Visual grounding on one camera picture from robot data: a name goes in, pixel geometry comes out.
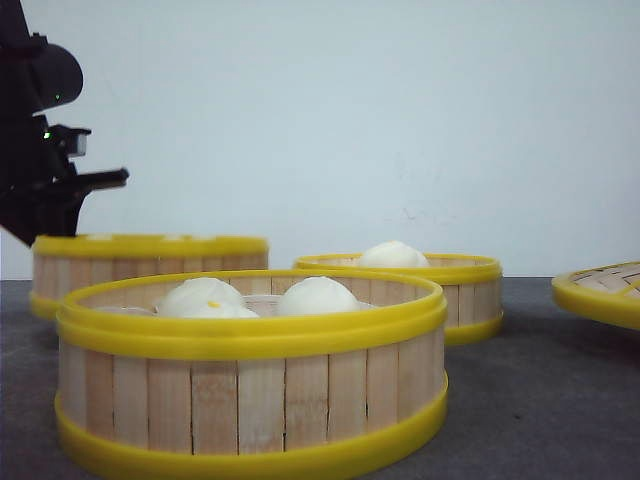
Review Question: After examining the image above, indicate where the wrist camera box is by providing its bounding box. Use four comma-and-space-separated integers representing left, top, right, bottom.
48, 124, 92, 157

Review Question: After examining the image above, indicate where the white steamed bun left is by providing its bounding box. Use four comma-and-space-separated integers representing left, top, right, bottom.
156, 277, 259, 319

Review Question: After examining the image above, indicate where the white steamed bun back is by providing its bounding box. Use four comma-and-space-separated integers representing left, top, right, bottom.
358, 241, 429, 268

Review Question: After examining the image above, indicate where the white steamed bun right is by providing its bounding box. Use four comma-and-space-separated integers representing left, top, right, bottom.
277, 276, 360, 316

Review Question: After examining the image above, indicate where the bamboo steamer basket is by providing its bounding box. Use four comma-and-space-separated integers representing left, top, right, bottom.
55, 271, 448, 479
29, 234, 269, 320
273, 253, 503, 346

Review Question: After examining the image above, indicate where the white steamed bun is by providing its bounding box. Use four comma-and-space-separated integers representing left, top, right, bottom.
277, 276, 360, 316
358, 241, 429, 268
156, 277, 259, 319

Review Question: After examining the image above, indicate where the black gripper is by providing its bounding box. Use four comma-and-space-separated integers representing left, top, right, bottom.
1, 115, 129, 246

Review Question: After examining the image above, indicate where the woven bamboo steamer lid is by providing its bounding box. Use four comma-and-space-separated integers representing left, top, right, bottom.
551, 260, 639, 330

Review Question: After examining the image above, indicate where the bamboo steamer basket front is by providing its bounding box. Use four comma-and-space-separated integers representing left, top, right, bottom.
55, 271, 448, 479

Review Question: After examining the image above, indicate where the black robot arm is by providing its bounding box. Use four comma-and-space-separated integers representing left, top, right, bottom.
1, 1, 129, 246

